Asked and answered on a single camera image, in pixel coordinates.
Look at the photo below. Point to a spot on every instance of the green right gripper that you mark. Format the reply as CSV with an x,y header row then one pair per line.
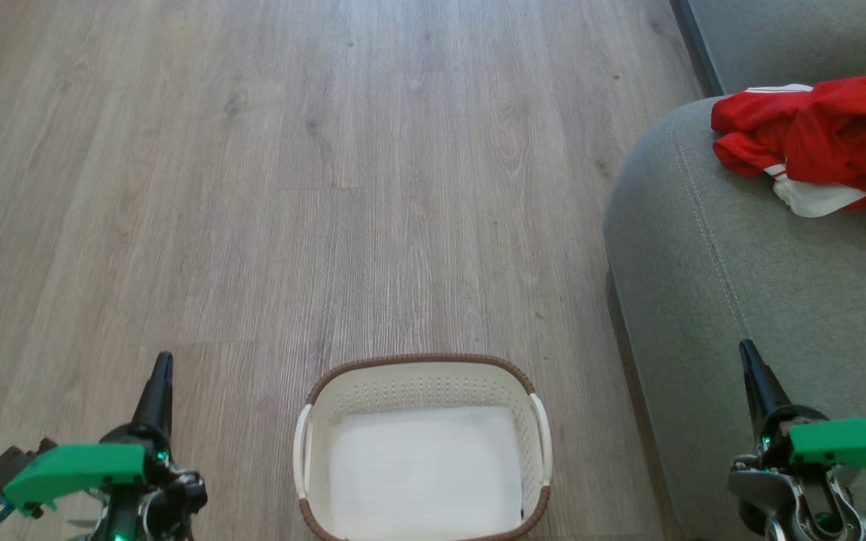
x,y
846,443

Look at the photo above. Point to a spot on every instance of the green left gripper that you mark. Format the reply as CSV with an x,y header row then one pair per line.
x,y
76,466

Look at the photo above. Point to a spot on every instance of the red garment with striped collar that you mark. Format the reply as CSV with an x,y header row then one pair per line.
x,y
854,128

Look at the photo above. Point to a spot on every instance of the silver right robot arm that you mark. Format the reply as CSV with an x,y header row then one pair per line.
x,y
809,503

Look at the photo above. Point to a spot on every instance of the white basket with brown rim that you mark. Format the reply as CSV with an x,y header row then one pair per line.
x,y
425,391

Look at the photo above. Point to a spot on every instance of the grey fabric sofa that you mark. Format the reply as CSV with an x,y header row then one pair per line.
x,y
719,285

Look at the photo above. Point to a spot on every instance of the dark baseboard strip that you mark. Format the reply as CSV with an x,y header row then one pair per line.
x,y
700,49

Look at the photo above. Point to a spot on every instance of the dark left wrist camera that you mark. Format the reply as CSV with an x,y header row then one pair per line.
x,y
12,462

